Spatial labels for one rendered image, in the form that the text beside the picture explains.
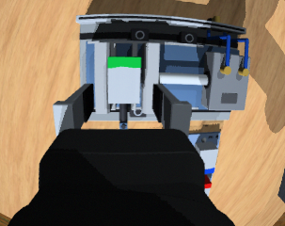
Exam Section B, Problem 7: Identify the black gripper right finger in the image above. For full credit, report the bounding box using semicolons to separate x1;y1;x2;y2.
152;84;192;137

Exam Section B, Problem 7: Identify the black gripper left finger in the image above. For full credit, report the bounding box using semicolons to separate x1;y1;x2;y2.
53;84;94;136

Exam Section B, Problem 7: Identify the white block with blue end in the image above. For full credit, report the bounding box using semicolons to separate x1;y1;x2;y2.
195;141;218;174

